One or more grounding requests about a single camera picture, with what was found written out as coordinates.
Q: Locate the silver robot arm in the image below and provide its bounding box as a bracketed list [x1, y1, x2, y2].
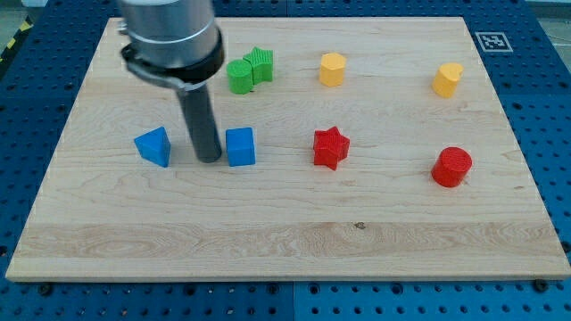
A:
[117, 0, 225, 88]

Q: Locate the blue cube block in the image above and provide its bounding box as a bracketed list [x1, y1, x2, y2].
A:
[226, 128, 256, 167]

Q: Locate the blue triangle block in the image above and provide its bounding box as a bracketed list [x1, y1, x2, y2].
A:
[134, 127, 171, 168]

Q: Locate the red star block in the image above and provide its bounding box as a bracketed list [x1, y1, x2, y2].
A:
[313, 127, 351, 170]

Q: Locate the wooden board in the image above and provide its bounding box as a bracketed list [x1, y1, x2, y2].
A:
[6, 17, 570, 283]

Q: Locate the green cylinder block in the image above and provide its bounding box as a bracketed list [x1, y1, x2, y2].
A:
[227, 60, 253, 95]

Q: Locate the yellow hexagon block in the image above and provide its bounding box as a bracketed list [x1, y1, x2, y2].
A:
[319, 53, 347, 87]

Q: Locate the green star block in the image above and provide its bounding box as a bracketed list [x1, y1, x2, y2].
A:
[243, 47, 274, 85]

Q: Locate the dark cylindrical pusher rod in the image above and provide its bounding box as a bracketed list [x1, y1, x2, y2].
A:
[177, 82, 221, 163]

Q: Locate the red cylinder block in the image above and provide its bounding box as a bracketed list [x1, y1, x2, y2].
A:
[431, 146, 473, 187]

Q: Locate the yellow heart block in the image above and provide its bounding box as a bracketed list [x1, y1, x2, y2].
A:
[432, 62, 464, 98]

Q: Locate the white fiducial marker tag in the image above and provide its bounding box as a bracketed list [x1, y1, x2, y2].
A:
[476, 31, 513, 53]

